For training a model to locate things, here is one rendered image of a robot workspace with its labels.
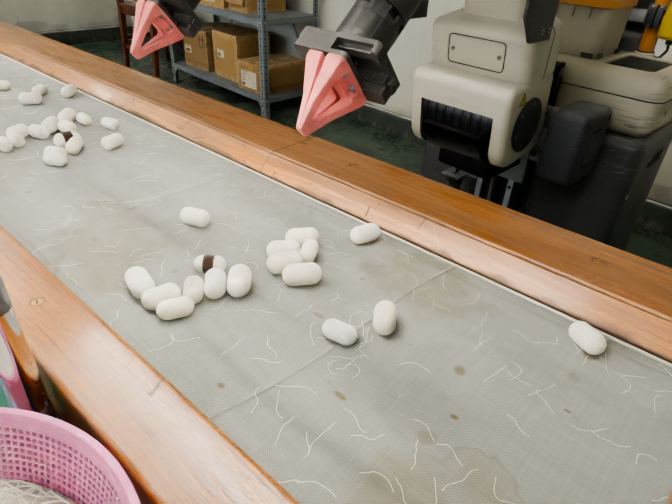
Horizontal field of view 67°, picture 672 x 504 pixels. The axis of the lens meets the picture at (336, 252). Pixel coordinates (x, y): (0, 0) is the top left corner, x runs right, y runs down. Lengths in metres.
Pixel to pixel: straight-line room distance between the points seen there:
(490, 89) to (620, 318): 0.58
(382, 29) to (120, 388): 0.40
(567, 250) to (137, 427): 0.42
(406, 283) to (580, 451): 0.21
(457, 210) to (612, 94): 0.68
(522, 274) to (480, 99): 0.53
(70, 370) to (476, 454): 0.28
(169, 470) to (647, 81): 1.08
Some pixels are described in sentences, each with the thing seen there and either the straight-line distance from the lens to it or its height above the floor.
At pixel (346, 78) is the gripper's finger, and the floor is 0.90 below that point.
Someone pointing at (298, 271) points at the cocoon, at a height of 0.76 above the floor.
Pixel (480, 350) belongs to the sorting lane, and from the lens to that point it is 0.44.
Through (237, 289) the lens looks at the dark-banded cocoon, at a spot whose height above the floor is 0.75.
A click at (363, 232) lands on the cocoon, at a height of 0.76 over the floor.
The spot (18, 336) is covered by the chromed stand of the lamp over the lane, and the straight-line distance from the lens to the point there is 0.37.
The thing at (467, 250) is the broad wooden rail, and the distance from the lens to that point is 0.54.
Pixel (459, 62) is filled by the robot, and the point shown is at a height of 0.82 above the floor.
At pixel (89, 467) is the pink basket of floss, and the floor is 0.75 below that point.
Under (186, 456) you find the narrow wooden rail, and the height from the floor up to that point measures 0.76.
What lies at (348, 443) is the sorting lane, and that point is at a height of 0.74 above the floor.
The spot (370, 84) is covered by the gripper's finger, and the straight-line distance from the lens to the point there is 0.55.
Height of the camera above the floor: 1.03
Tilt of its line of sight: 33 degrees down
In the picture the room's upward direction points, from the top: 3 degrees clockwise
